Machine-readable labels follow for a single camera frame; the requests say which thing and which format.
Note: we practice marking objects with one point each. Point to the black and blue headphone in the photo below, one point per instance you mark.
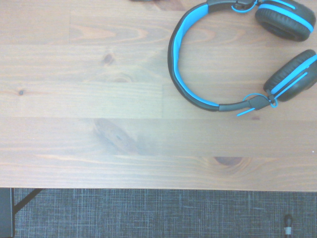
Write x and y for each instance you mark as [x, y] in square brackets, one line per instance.
[171, 62]

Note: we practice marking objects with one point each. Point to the wooden desk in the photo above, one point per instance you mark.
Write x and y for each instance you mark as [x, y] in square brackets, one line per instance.
[6, 213]

